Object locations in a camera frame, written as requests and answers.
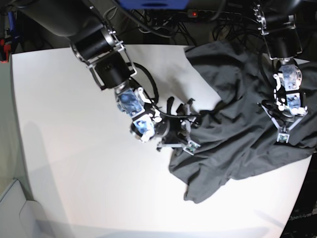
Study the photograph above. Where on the dark grey t-shirt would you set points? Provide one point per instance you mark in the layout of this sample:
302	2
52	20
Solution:
237	138

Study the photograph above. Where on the black power strip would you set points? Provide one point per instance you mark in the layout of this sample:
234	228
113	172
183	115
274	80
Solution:
206	15

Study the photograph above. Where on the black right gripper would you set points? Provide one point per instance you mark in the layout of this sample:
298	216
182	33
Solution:
173	132

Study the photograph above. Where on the grey bin corner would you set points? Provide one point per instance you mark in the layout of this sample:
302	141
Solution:
19	217

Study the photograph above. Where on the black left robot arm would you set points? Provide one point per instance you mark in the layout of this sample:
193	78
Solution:
277	24

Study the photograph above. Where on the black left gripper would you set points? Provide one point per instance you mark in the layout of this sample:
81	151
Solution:
284	118

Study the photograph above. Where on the blue box overhead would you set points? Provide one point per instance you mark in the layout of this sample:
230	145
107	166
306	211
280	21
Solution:
154	4

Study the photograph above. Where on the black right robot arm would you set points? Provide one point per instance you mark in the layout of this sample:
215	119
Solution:
94	42

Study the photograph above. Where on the blue orange clamp tool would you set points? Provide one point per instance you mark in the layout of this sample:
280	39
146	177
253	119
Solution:
7	35

